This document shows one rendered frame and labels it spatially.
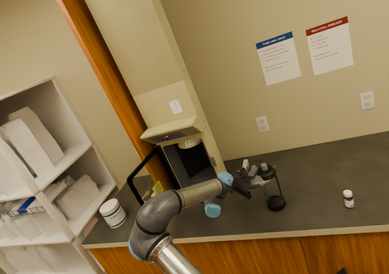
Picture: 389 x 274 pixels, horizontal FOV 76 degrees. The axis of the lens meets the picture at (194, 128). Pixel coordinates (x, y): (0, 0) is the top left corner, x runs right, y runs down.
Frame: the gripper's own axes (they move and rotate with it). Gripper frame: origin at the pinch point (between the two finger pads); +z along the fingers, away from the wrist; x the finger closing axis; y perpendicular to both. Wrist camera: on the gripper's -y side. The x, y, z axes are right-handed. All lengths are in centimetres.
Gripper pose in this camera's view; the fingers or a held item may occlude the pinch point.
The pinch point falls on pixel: (266, 175)
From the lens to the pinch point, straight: 133.0
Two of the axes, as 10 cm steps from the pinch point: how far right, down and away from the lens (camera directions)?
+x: -0.1, -3.9, 9.2
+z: 9.1, -3.9, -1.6
